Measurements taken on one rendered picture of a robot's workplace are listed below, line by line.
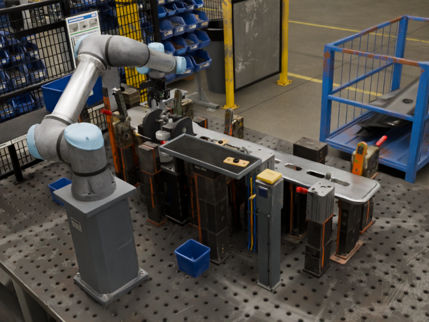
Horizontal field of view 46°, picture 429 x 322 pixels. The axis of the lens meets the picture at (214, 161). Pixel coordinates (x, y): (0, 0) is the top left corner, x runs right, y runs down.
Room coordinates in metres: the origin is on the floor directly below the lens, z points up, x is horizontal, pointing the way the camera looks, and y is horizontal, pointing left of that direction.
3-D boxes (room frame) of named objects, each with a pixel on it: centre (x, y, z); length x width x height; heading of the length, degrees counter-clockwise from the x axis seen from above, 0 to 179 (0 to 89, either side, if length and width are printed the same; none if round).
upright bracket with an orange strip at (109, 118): (2.26, 0.50, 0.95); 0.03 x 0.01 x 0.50; 48
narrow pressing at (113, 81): (2.49, 0.51, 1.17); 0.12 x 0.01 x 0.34; 138
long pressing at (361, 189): (1.99, -0.05, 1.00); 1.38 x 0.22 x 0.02; 48
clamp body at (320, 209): (1.48, -0.36, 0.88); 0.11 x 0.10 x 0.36; 138
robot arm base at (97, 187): (1.49, 0.42, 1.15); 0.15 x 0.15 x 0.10
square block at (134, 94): (2.59, 0.44, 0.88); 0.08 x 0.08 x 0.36; 48
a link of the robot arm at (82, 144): (1.50, 0.43, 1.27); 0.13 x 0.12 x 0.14; 69
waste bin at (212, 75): (5.47, -0.17, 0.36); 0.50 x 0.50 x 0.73
